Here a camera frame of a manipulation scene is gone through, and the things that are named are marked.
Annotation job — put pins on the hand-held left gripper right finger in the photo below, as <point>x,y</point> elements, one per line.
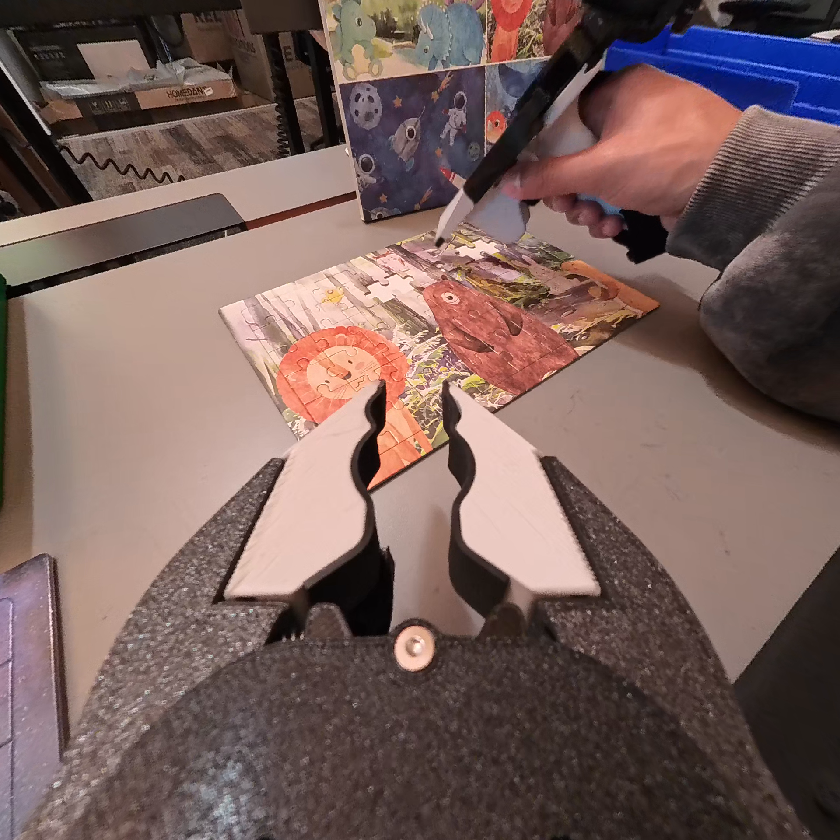
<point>525,525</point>

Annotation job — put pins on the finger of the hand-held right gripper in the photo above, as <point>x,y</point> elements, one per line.
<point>456,213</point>

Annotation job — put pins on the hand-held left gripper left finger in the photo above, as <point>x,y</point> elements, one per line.
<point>308,525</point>

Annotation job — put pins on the forest animal jigsaw puzzle board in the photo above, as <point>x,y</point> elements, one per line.
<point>341,367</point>

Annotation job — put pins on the person's right forearm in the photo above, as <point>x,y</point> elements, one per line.
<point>774,262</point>

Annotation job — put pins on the black desk leg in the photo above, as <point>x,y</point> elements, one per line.
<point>285,98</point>

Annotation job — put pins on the grey desk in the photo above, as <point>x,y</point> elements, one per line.
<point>131,394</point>

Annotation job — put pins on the dark grey desk flap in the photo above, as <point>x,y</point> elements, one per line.
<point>118,236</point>

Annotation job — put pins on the person's right hand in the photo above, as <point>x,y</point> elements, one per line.
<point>643,144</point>

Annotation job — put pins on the dark blue illustrated puzzle box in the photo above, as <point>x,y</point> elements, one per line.
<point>407,131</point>

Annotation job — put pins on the blue plastic object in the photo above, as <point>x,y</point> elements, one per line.
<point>754,72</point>

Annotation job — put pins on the flat brown cardboard box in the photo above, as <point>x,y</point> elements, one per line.
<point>184,95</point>

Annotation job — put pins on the light blue board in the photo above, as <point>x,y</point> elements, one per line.
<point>29,689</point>

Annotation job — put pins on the green plastic bin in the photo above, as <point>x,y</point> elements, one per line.
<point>2,394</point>

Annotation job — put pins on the dark perforated panel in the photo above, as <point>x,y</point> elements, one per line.
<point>800,722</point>

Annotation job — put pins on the black metal rack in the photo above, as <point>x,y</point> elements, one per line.
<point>39,151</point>

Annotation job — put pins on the black box white label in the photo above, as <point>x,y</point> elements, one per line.
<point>46,52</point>

